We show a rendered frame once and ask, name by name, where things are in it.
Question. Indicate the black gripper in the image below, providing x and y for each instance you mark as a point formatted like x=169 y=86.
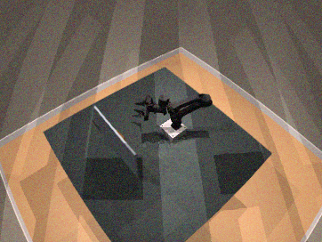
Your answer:
x=143 y=112

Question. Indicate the grey wall panel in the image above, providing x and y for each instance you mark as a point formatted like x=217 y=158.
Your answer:
x=117 y=142

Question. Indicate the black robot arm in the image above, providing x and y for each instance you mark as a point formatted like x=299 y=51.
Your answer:
x=174 y=107

